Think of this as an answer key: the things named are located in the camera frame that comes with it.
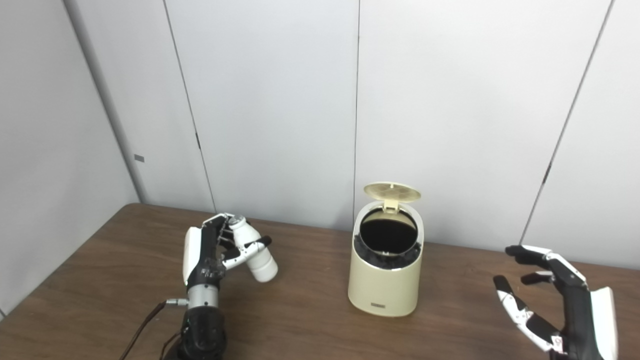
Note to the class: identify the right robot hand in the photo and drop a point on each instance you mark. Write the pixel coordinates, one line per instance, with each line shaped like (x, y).
(580, 320)

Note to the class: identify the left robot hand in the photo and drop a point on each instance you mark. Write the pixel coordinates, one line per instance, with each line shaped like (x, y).
(202, 260)

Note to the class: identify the small white plastic bottle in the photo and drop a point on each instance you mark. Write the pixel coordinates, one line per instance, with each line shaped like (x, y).
(262, 267)

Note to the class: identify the cream-colored bin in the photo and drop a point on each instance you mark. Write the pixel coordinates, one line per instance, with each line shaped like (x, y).
(382, 287)

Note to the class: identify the round cream bin lid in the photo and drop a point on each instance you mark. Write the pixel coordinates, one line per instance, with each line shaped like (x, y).
(392, 191)

